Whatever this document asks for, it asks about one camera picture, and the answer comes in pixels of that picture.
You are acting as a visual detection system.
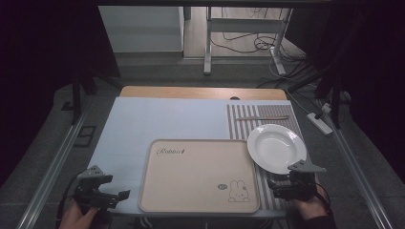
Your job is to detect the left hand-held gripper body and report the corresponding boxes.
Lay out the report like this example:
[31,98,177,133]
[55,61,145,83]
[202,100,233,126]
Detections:
[74,164,120,212]

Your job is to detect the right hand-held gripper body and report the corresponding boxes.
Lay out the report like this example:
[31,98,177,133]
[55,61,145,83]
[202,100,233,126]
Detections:
[274,159,328,202]

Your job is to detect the white plate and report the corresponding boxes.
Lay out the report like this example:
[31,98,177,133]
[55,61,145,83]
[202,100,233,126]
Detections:
[246,123,309,176]

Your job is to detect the person's right hand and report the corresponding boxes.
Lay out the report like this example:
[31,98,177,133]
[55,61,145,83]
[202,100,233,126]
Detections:
[289,186,330,221]

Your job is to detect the person's left hand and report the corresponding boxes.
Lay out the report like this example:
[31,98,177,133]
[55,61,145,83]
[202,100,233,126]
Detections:
[58,200,100,229]

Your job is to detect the white power strip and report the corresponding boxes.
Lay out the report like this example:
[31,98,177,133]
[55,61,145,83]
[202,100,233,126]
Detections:
[307,112,334,135]

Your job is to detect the grey striped placemat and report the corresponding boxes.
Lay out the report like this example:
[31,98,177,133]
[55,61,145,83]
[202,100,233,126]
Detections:
[225,103,316,211]

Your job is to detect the wooden stick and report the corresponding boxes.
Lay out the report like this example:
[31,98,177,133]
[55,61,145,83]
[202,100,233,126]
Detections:
[235,115,290,122]

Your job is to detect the light blue table mat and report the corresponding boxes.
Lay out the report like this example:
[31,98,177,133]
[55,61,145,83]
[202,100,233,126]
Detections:
[87,96,292,219]

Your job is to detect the beige tray with rabbit print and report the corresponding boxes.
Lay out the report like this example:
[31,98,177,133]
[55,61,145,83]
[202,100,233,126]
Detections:
[138,138,261,215]

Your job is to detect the black metal stand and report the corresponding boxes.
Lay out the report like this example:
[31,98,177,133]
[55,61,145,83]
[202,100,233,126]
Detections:
[288,60,343,130]
[70,71,97,126]

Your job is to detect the white cabinet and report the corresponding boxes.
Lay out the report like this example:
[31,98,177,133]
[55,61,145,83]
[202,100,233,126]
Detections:
[97,6,186,53]

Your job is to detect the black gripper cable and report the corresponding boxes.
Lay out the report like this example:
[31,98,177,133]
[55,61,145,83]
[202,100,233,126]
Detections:
[55,171,82,227]
[314,182,332,214]

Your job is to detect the aluminium rail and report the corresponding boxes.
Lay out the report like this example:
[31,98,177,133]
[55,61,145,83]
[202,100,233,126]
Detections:
[15,103,93,229]
[318,101,394,229]

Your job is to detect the white cable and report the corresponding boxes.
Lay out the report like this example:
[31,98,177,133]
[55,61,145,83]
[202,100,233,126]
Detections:
[286,88,332,117]

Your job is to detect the black floor cables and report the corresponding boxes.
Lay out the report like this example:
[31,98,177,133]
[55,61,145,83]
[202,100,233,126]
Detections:
[209,7,319,90]

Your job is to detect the white desk frame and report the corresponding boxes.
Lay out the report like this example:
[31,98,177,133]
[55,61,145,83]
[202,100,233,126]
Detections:
[202,7,293,76]

